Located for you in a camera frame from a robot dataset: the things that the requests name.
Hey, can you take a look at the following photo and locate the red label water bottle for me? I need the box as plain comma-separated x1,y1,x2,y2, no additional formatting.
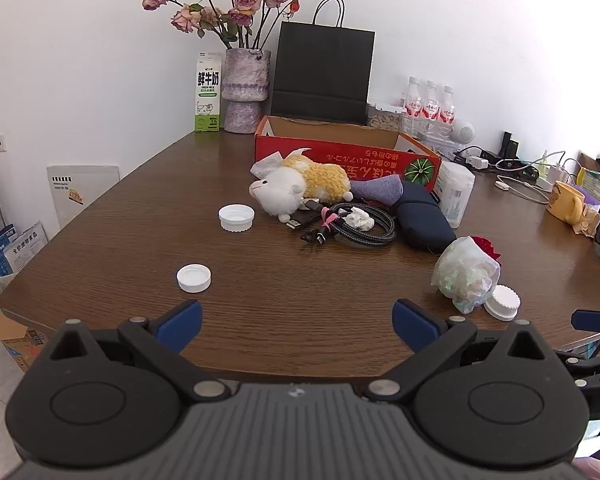
439,85,457,136
403,76,425,131
422,80,442,133

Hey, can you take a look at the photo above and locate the clear seed container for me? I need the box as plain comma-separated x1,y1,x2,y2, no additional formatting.
367,102,406,131

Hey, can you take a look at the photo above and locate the white round speaker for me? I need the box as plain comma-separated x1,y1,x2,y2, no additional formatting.
452,119,477,145

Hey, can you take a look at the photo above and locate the braided cable coil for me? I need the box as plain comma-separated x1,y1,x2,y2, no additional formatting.
286,201,398,247

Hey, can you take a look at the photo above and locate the white smooth lid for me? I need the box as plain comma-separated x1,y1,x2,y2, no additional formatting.
176,264,212,293

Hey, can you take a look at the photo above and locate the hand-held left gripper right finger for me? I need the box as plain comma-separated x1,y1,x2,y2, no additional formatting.
366,299,556,403

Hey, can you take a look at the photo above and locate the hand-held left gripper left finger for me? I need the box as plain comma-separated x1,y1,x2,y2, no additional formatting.
46,299,236,403

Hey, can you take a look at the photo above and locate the purple white ceramic vase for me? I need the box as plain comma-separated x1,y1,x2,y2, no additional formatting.
221,48,272,135

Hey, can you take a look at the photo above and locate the white charger with cables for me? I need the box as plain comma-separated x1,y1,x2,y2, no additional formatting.
454,145,501,162

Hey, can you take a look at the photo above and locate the white tissue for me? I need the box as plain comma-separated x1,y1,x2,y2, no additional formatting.
341,210,373,231

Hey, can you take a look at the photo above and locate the white wall heater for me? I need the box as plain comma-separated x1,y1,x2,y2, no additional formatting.
46,165,121,228

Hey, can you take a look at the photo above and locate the brown cardboard box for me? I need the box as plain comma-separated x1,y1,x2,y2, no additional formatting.
0,310,48,373

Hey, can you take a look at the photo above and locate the black paper bag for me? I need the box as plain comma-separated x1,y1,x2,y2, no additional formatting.
270,0,376,126

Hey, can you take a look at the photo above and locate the plastic bag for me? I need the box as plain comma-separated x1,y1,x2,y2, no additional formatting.
431,236,501,315

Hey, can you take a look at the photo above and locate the navy zipper case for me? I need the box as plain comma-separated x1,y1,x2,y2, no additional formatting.
396,180,457,251

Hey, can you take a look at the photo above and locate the red cardboard box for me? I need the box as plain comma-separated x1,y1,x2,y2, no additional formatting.
254,115,442,196

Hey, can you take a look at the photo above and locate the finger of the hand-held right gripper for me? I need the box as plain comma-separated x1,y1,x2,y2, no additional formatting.
555,345,600,388
571,310,600,333

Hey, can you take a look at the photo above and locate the purple fabric pouch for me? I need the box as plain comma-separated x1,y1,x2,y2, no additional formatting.
350,174,406,206

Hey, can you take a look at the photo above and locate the dried rose bouquet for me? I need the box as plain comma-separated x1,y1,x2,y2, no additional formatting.
141,0,301,51

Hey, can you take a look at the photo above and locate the white puck charger cable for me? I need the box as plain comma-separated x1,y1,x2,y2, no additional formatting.
495,175,551,206

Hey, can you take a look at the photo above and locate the white green milk carton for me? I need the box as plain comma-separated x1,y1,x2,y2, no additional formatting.
194,51,224,134

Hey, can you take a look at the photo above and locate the clear cotton swab box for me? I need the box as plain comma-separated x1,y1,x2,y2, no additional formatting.
436,160,476,228

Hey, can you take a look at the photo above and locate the white floral tin box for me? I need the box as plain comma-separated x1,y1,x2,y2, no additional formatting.
430,137,463,162

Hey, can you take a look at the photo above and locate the white yellow plush toy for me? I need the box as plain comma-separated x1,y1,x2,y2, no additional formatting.
249,148,355,223

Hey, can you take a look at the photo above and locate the yellow mug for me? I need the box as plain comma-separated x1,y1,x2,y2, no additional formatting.
546,181,587,223

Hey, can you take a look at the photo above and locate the white printed box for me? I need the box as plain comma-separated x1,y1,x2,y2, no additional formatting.
4,221,48,273

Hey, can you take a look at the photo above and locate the white ridged jar lid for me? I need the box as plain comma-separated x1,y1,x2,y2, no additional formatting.
218,203,255,233
484,284,521,322

